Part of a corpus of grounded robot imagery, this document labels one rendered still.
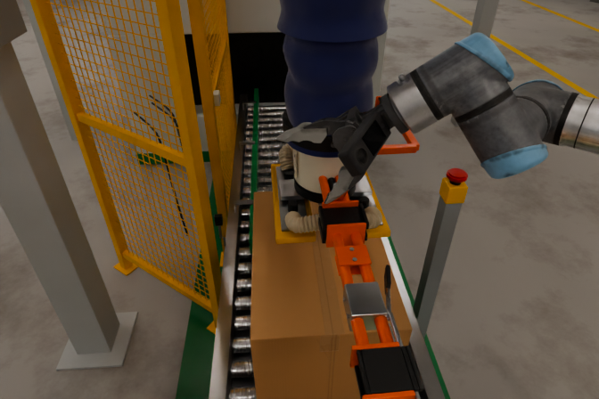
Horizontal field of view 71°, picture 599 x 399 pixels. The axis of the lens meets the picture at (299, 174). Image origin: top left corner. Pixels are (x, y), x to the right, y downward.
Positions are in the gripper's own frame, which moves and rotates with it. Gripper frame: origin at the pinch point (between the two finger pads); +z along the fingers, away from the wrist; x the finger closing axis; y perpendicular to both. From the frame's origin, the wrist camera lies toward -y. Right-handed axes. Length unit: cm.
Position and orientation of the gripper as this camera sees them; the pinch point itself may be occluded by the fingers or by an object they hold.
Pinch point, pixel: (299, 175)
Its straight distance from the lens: 74.9
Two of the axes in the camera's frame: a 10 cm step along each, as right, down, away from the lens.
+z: -8.0, 4.7, 3.7
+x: -5.8, -7.6, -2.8
